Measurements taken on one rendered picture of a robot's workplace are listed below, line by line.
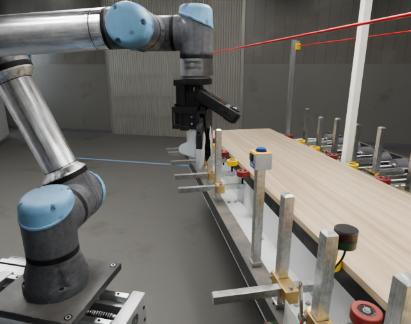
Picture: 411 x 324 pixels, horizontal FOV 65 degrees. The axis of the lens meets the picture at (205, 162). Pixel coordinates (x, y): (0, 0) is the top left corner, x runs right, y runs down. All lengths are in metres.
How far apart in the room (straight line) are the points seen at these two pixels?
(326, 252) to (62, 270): 0.64
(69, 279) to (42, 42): 0.50
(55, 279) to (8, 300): 0.12
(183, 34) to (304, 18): 6.38
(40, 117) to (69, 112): 7.79
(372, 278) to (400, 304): 0.49
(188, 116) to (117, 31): 0.25
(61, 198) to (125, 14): 0.41
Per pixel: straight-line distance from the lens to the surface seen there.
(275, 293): 1.21
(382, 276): 1.23
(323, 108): 7.09
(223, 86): 7.07
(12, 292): 0.92
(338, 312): 1.37
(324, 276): 0.95
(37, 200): 0.80
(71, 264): 0.83
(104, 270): 0.91
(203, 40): 0.74
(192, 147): 0.75
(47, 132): 0.89
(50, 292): 0.84
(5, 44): 0.75
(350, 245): 0.92
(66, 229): 0.79
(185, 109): 0.75
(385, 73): 7.25
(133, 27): 0.61
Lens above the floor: 1.54
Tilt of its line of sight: 16 degrees down
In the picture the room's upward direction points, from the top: straight up
